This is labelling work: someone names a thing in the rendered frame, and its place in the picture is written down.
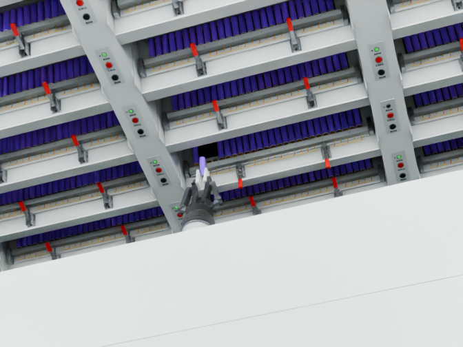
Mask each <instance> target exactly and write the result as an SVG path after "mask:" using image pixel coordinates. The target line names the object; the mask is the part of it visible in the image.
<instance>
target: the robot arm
mask: <svg viewBox="0 0 463 347"><path fill-rule="evenodd" d="M201 180H202V177H201V176H200V171H199V169H197V170H196V179H194V180H193V182H192V183H191V184H192V186H191V187H186V189H185V193H184V195H183V198H182V200H181V203H180V204H179V205H178V206H177V209H178V211H179V213H180V215H183V214H184V213H186V215H185V217H184V218H183V223H182V229H181V232H183V231H189V230H192V229H197V228H201V227H207V226H210V225H214V224H215V221H214V219H213V211H214V209H215V206H217V205H220V206H222V205H223V201H222V198H221V197H220V196H219V192H218V187H217V185H216V182H215V181H212V179H211V176H210V175H209V172H208V169H207V168H205V170H204V176H203V183H204V185H205V188H204V192H203V195H202V198H201V199H198V191H200V190H201ZM212 189H213V192H214V197H215V198H214V202H212V201H210V200H209V199H210V196H211V191H212ZM191 198H192V203H191V204H190V205H189V202H190V200H191ZM188 205H189V206H188Z"/></svg>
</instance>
